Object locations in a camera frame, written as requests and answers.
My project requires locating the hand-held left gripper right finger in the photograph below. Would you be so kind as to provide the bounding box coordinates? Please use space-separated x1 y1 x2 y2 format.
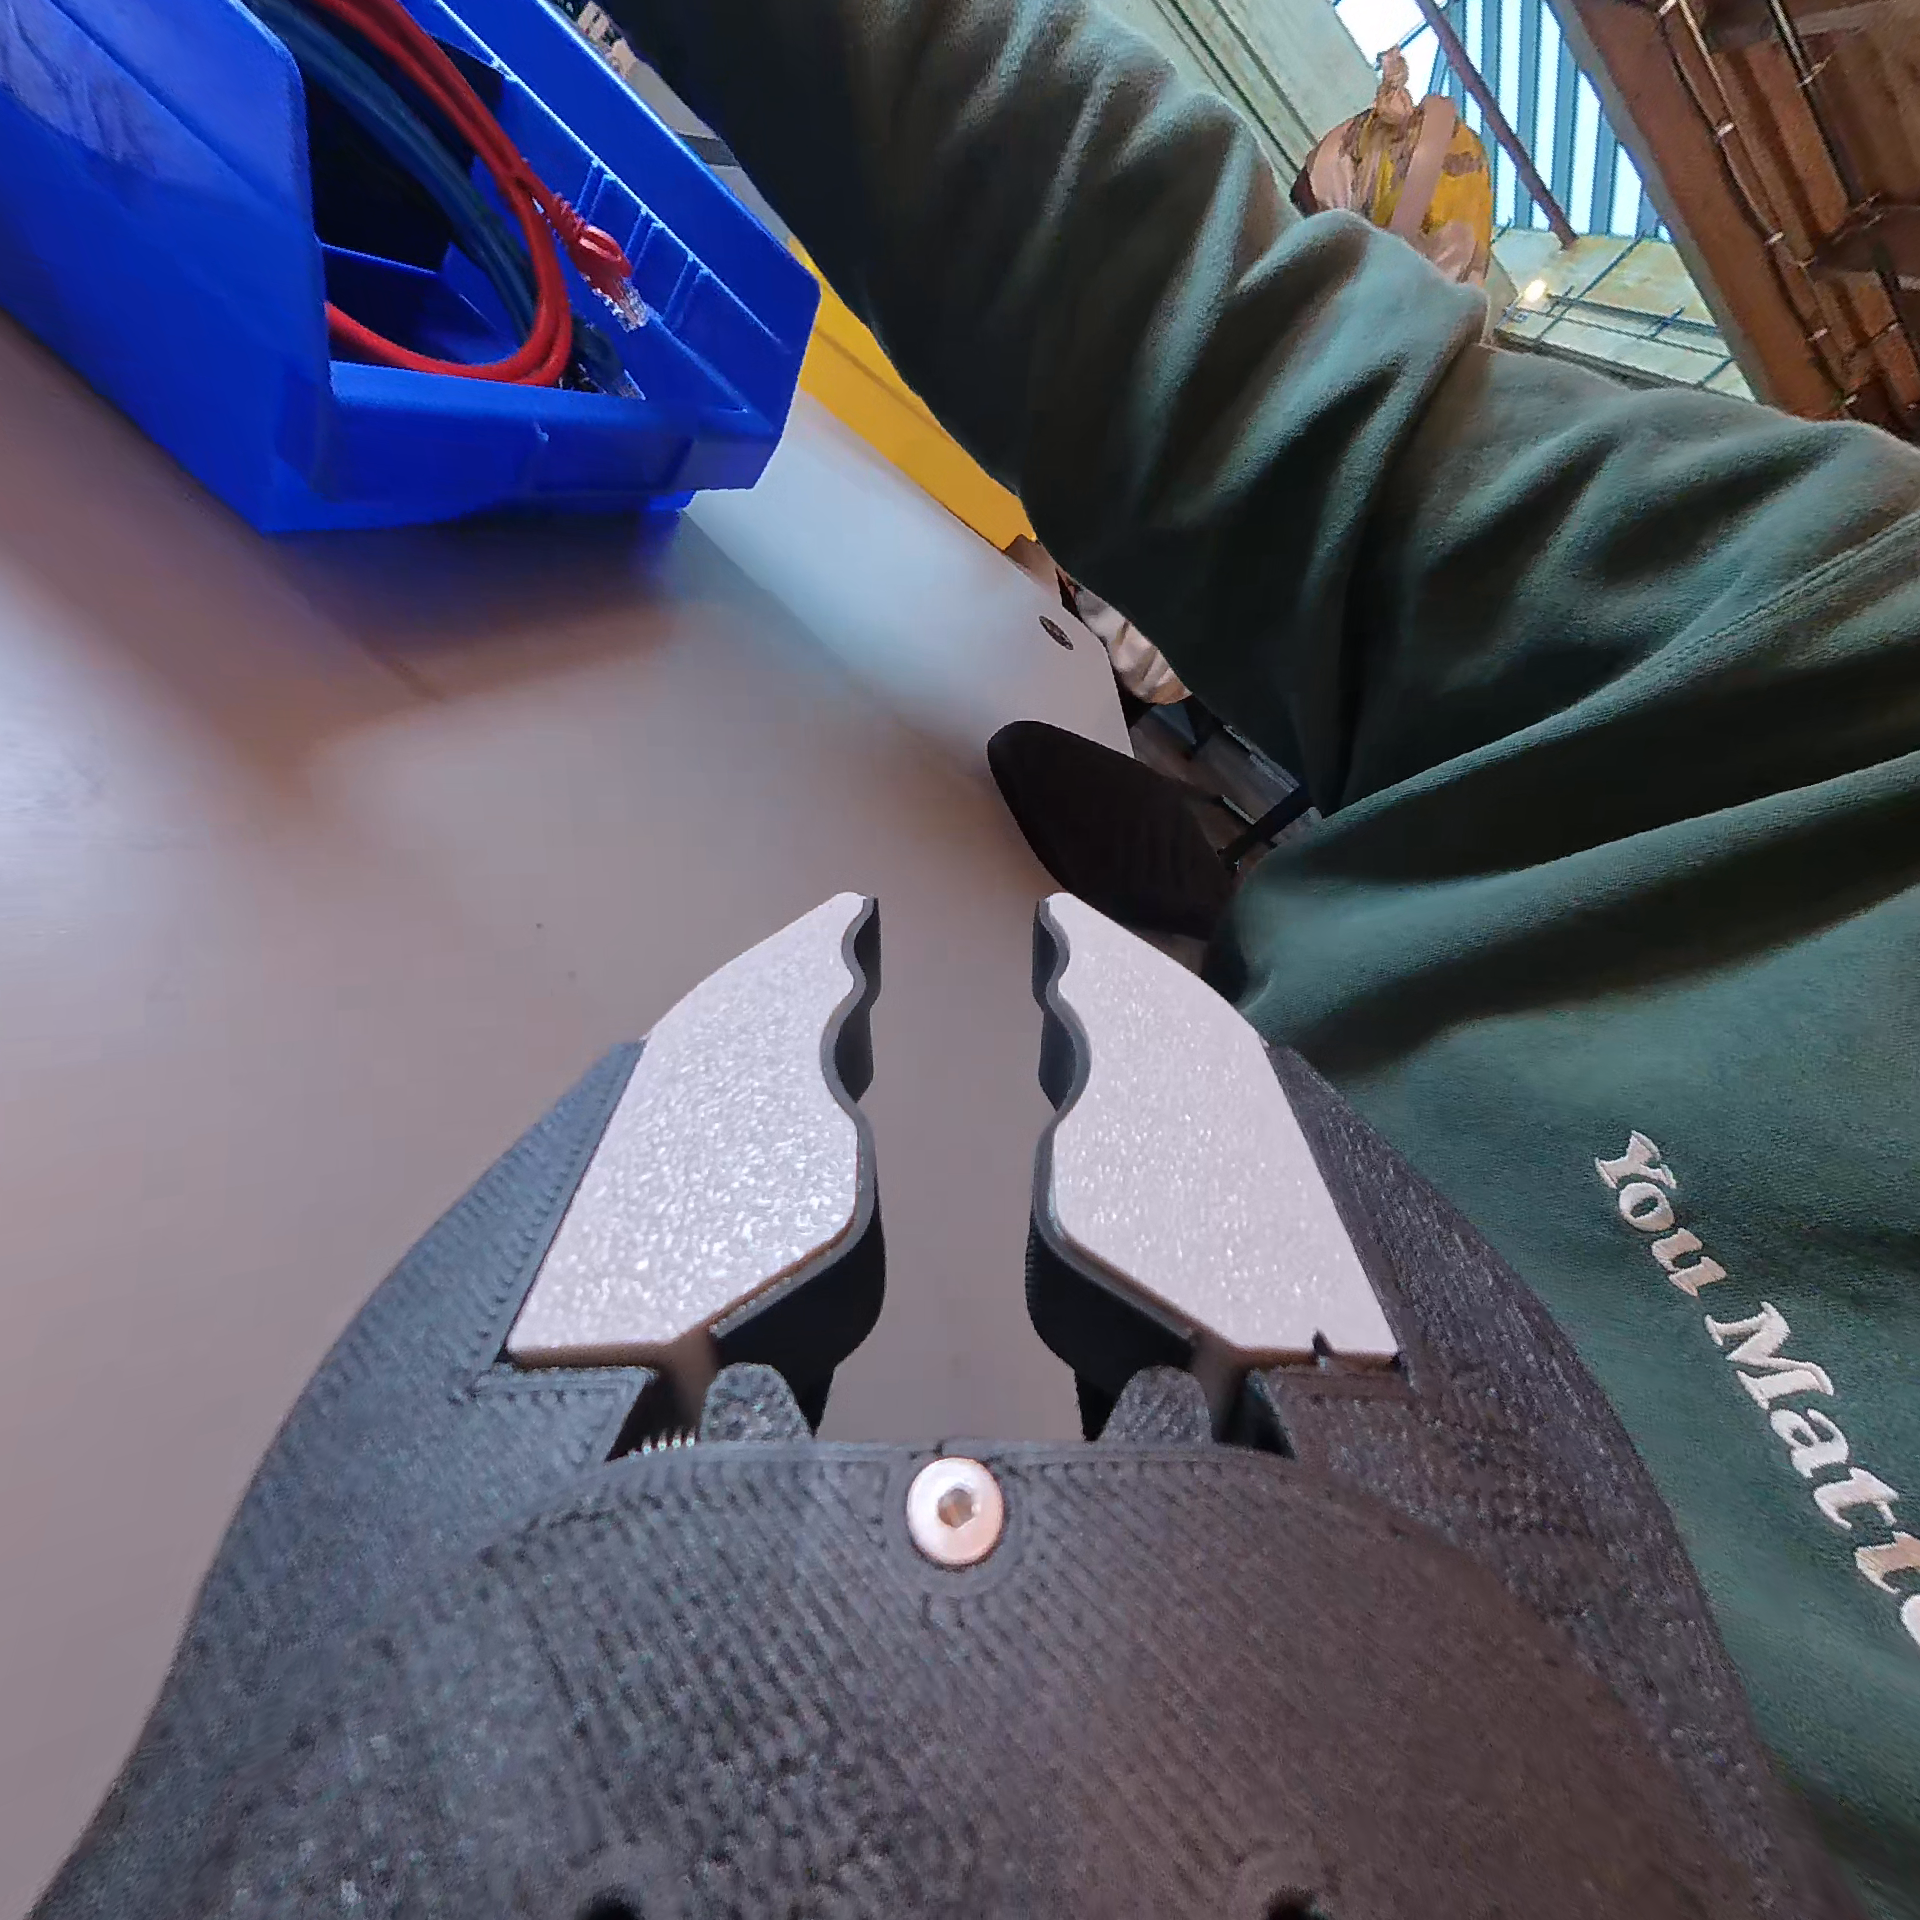
1028 892 1405 1441

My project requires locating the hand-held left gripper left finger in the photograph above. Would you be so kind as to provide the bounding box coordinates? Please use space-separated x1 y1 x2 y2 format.
508 892 889 1433

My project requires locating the person's right forearm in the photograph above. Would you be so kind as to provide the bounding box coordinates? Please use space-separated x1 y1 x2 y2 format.
608 0 1920 840

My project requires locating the person's green sweatshirt torso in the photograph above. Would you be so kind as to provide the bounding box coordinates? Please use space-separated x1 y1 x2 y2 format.
1207 719 1920 1920

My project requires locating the yellow plastic storage bin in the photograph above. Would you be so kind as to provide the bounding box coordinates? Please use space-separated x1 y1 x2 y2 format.
795 247 1038 548

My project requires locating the yellow brown figurine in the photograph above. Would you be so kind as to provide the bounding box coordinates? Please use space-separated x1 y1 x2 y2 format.
1294 46 1499 287

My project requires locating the metal window railing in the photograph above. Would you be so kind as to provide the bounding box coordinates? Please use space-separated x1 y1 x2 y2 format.
1334 0 1758 400

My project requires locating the blue plastic storage bin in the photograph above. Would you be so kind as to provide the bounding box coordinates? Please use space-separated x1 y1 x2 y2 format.
0 0 824 537

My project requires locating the red ethernet cable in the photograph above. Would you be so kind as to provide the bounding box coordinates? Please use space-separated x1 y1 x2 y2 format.
307 0 639 393

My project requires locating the wooden frame structure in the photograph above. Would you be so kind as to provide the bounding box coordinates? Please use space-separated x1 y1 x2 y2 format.
1558 0 1920 437

